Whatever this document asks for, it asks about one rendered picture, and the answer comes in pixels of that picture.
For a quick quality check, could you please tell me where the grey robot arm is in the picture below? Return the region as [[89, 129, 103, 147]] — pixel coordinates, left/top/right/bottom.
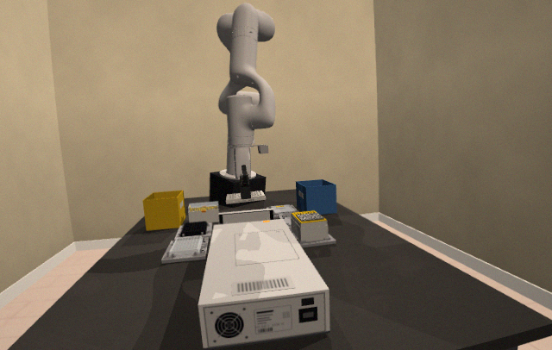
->
[[216, 3, 275, 180]]

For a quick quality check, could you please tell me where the blue open-top bin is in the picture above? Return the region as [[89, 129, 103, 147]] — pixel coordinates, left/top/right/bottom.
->
[[296, 179, 337, 215]]

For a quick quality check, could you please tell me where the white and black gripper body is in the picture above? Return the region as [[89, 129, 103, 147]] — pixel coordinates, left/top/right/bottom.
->
[[230, 146, 251, 179]]

